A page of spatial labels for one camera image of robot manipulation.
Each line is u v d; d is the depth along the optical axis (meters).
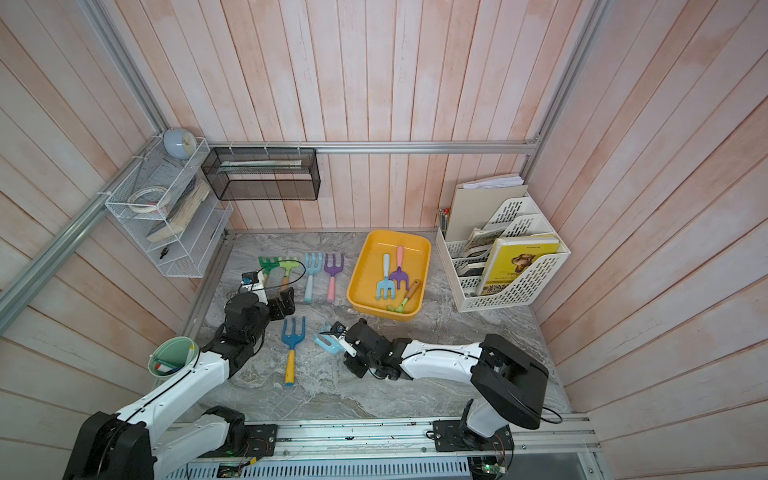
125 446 0.39
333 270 1.08
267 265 1.08
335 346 0.84
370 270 1.07
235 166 0.88
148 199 0.75
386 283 1.04
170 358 0.76
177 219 0.78
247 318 0.64
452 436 0.73
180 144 0.82
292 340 0.90
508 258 0.84
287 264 1.10
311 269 1.08
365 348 0.65
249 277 0.73
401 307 0.98
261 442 0.73
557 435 0.76
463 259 1.01
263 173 1.03
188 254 0.83
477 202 0.92
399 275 1.05
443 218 1.01
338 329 0.73
